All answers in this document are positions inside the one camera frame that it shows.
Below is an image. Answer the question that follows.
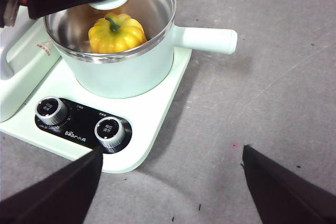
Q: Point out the mint green pot with handle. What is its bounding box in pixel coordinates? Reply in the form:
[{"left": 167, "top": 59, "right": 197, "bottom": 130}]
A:
[{"left": 43, "top": 0, "right": 238, "bottom": 99}]

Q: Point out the mint green grill cover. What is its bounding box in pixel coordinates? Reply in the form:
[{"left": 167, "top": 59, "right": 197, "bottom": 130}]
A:
[{"left": 0, "top": 6, "right": 62, "bottom": 123}]

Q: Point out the glass lid with green knob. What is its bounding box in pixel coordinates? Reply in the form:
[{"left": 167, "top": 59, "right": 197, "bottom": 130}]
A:
[{"left": 43, "top": 0, "right": 177, "bottom": 63}]

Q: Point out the silver grill cover handle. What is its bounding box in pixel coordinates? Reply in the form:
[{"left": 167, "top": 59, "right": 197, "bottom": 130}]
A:
[{"left": 0, "top": 47, "right": 14, "bottom": 81}]

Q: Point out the mint green breakfast machine base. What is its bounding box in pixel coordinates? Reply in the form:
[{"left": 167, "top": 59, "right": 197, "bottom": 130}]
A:
[{"left": 0, "top": 6, "right": 192, "bottom": 174}]

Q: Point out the yellow pumpkin with green stem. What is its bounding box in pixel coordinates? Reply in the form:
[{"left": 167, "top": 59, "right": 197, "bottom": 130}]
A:
[{"left": 88, "top": 12, "right": 147, "bottom": 54}]

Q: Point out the silver control knob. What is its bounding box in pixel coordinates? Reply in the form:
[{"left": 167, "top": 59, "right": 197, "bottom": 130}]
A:
[
  {"left": 94, "top": 116, "right": 127, "bottom": 154},
  {"left": 35, "top": 97, "right": 68, "bottom": 126}
]

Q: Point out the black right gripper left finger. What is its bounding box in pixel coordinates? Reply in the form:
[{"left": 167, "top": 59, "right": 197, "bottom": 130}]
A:
[{"left": 0, "top": 146, "right": 103, "bottom": 224}]

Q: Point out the black control panel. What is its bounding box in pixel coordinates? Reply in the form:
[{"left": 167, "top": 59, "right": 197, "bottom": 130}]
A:
[{"left": 34, "top": 97, "right": 133, "bottom": 156}]

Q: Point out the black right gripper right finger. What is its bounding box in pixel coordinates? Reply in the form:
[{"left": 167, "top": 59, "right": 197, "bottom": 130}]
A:
[{"left": 241, "top": 144, "right": 336, "bottom": 224}]

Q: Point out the red warning sticker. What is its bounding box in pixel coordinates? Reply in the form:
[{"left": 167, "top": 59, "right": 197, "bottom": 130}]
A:
[{"left": 36, "top": 40, "right": 53, "bottom": 57}]

